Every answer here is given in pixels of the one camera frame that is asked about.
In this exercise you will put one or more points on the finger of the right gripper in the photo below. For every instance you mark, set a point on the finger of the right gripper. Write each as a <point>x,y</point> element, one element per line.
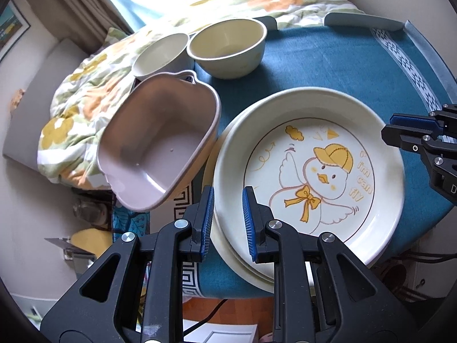
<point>414,121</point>
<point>403,137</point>

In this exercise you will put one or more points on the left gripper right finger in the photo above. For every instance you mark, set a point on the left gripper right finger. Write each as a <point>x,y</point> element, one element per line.
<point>272,241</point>

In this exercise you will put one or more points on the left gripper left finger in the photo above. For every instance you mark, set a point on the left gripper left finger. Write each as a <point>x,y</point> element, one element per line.
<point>185,240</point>

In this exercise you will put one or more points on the large yellow duck plate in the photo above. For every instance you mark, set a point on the large yellow duck plate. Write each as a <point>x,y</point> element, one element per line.
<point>224,274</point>

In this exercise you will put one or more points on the white chick cartoon plate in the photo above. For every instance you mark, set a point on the white chick cartoon plate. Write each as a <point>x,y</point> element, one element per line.
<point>315,156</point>

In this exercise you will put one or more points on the pink square plastic bowl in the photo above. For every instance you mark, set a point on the pink square plastic bowl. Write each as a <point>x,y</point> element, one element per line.
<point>159,138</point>

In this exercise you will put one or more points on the white round bowl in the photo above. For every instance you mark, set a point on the white round bowl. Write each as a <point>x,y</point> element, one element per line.
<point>168,54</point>

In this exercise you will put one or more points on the cream round bowl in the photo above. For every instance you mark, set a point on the cream round bowl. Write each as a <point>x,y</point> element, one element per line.
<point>229,49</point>

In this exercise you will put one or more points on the plain white plate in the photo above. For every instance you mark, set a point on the plain white plate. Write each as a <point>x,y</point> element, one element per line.
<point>225,251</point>

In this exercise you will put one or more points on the yellow bedside cabinet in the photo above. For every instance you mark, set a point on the yellow bedside cabinet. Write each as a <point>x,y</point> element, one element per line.
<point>83,248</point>

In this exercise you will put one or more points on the floral striped duvet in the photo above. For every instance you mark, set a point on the floral striped duvet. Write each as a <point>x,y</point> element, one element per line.
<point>86,100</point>

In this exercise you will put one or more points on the grey bed headboard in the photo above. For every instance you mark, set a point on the grey bed headboard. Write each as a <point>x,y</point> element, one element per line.
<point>33,112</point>

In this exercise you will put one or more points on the green checked pillow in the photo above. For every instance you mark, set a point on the green checked pillow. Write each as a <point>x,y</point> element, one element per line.
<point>114,35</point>

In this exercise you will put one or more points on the left brown curtain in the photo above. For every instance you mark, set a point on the left brown curtain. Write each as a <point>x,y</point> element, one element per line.
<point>85,22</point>

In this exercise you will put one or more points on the framed landscape picture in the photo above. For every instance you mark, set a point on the framed landscape picture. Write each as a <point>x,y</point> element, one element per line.
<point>13,26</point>

